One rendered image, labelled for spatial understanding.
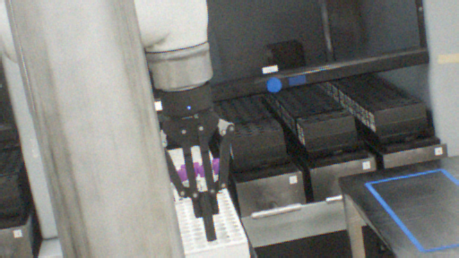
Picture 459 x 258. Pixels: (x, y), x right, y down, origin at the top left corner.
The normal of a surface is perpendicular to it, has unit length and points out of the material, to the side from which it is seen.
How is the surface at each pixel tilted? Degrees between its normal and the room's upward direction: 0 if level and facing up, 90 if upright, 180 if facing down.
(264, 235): 90
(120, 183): 85
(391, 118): 90
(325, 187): 90
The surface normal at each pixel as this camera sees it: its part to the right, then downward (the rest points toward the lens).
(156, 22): 0.15, 0.39
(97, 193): -0.07, 0.17
